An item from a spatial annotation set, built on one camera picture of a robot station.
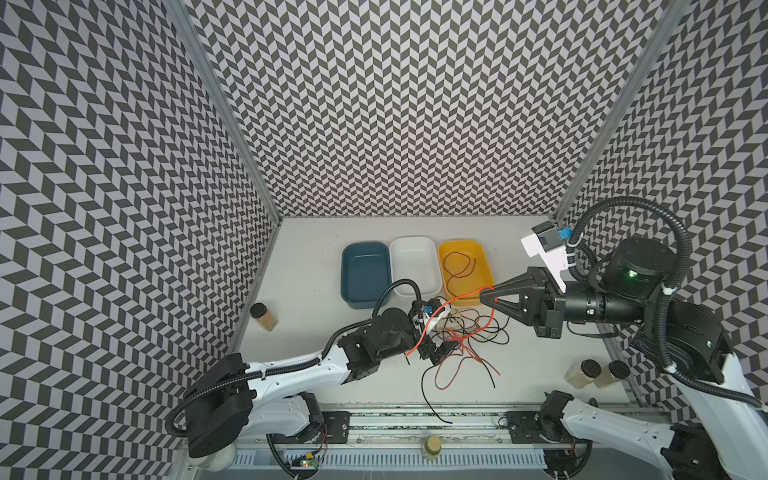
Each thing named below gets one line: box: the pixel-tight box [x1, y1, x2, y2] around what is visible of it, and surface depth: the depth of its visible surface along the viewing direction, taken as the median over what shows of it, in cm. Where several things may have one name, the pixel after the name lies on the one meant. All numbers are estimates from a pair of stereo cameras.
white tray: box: [390, 236, 443, 297], surface depth 104 cm
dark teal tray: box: [340, 241, 392, 309], surface depth 101 cm
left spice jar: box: [249, 302, 279, 332], surface depth 84 cm
